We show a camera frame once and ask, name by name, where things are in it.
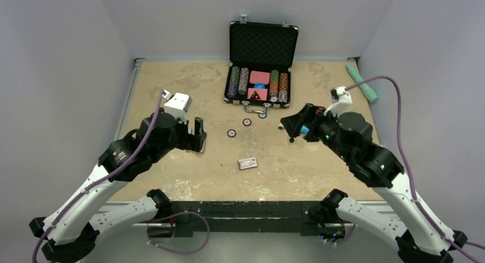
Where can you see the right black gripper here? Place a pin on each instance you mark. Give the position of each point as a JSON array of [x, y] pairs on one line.
[[293, 123]]

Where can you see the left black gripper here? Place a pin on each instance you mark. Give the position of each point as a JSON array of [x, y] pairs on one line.
[[191, 141]]

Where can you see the red white staple box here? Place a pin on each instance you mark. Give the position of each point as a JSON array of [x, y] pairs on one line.
[[247, 163]]

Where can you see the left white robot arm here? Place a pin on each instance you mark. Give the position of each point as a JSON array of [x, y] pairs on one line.
[[76, 228]]

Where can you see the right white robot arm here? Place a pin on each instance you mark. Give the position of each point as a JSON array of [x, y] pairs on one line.
[[416, 237]]

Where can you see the blue pen tool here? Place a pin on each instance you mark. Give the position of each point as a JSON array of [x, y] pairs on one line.
[[304, 130]]

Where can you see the pink card deck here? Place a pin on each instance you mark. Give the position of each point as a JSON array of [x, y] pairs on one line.
[[262, 77], [257, 94]]

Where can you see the blue dealer button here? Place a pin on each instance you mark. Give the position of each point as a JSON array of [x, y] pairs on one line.
[[259, 86]]

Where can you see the black poker chip case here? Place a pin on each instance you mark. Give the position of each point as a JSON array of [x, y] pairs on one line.
[[261, 47]]

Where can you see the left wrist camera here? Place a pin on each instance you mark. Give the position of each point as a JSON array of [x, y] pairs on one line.
[[177, 105]]

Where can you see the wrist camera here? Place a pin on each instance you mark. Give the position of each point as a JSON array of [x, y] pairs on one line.
[[177, 105], [341, 101]]

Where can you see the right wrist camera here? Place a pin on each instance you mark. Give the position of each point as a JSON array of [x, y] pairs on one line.
[[341, 101]]

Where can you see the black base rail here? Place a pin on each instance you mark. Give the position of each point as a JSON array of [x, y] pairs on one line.
[[306, 218]]

